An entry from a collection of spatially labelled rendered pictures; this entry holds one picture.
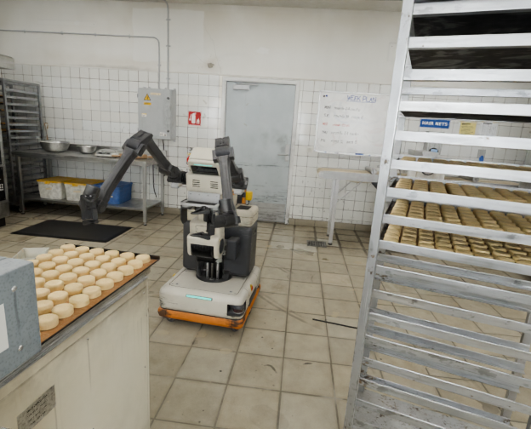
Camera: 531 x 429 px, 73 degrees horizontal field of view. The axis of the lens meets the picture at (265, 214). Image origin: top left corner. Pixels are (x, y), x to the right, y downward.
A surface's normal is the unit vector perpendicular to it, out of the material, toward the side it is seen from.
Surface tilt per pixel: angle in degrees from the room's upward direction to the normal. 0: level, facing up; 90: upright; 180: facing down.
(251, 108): 90
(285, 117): 90
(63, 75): 90
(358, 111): 90
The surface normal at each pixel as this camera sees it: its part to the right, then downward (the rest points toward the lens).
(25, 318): 0.98, 0.11
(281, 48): -0.10, 0.22
